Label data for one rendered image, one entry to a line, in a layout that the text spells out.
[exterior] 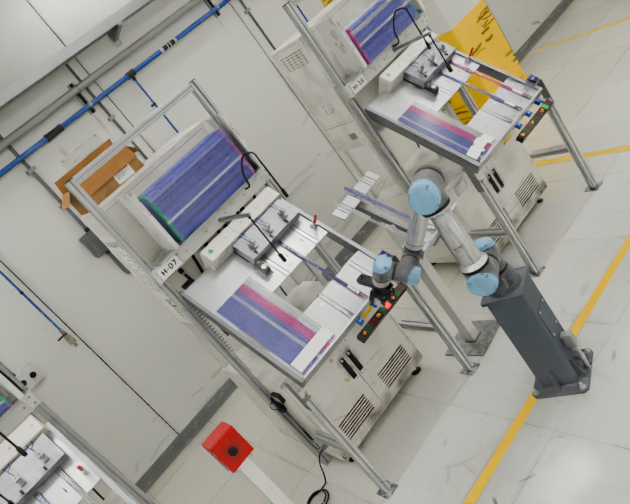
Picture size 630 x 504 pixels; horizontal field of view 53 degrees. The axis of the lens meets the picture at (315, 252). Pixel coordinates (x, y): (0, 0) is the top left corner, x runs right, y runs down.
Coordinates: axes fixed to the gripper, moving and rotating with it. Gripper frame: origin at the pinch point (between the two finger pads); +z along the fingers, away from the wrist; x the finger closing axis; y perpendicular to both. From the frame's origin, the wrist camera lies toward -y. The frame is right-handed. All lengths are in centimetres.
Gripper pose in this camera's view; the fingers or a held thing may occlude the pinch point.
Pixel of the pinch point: (375, 301)
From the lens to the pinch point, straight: 282.5
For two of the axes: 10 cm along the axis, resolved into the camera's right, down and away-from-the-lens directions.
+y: 7.9, 4.9, -3.6
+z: 0.4, 5.5, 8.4
